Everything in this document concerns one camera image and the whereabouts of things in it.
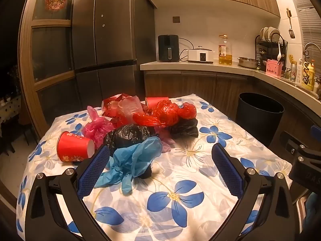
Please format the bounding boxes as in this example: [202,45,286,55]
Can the white window blinds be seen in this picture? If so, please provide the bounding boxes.
[296,0,321,53]

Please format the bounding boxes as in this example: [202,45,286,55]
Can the row of white plates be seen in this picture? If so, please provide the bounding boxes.
[259,26,281,43]

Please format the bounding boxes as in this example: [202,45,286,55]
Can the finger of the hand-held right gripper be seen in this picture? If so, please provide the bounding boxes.
[310,124,321,140]
[279,131,308,156]

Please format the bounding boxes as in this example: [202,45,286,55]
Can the person's right hand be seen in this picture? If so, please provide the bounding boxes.
[302,192,321,234]

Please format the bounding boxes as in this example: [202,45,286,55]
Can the dark grey refrigerator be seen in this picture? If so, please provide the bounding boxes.
[71,0,157,111]

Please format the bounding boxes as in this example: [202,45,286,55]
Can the large black plastic bag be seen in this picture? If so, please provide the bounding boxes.
[103,124,158,156]

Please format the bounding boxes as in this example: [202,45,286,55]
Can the small black plastic bag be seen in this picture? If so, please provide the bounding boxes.
[168,118,199,139]

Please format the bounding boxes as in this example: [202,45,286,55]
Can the pink utensil holder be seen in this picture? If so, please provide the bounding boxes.
[265,59,284,78]

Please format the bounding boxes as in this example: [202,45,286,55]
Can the stone kitchen countertop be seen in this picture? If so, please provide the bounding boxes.
[140,61,321,111]

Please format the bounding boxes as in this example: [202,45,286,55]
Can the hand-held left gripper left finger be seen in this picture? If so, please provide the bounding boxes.
[24,144,111,241]

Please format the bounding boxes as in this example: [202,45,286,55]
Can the red paper cup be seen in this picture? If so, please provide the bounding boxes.
[145,97,171,111]
[57,131,96,161]

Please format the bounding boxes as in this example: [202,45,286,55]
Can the small black object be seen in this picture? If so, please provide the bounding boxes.
[137,166,153,180]

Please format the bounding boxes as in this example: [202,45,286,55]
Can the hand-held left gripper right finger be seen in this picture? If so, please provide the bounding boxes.
[211,143,298,241]

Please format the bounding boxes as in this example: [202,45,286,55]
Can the steel kitchen faucet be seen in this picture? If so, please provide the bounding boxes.
[302,43,321,63]

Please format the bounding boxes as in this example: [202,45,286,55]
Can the printed red plastic bag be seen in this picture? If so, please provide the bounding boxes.
[102,94,136,128]

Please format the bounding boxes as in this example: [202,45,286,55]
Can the polka dot tablecloth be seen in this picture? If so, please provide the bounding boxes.
[0,95,22,128]

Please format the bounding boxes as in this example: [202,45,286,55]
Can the black trash bin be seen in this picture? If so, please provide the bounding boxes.
[236,92,285,148]

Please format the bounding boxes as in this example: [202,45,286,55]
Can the black air fryer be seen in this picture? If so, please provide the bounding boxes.
[157,35,180,63]

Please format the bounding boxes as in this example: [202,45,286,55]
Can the black wire dish rack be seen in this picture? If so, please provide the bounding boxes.
[255,33,285,68]

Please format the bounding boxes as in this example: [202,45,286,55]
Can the blue glove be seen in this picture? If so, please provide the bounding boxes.
[94,137,163,195]

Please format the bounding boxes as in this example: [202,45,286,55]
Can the stainless steel basin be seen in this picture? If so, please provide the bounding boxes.
[238,56,260,69]

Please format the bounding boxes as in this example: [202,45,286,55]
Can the yellow detergent bottle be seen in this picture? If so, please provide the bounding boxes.
[302,60,316,91]

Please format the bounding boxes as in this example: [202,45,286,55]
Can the blue floral tablecloth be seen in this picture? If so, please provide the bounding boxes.
[15,93,293,241]

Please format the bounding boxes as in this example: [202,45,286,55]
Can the white rice cooker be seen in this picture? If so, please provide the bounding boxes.
[188,46,214,64]

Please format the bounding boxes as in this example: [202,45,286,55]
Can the pale translucent plastic bag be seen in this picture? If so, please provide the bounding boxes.
[118,96,146,118]

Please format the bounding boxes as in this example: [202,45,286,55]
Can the coiled faucet sprayer hose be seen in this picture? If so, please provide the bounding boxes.
[304,50,313,74]

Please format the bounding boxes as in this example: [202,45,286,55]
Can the pink plastic bag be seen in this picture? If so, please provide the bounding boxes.
[82,106,114,148]

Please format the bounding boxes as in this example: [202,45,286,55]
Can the small red plastic bag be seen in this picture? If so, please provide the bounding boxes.
[176,102,197,120]

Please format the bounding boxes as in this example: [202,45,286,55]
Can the hanging slotted spatula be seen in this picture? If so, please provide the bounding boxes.
[286,8,296,39]

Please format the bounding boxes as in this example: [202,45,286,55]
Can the red round door decoration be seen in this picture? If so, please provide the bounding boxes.
[45,0,68,11]

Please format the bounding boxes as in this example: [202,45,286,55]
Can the cooking oil bottle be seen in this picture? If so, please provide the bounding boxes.
[218,35,233,66]

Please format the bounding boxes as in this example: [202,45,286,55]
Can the white plastic bottle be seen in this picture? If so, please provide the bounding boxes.
[295,59,304,84]

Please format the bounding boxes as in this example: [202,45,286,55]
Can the wooden framed glass door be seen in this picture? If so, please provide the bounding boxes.
[19,0,83,141]

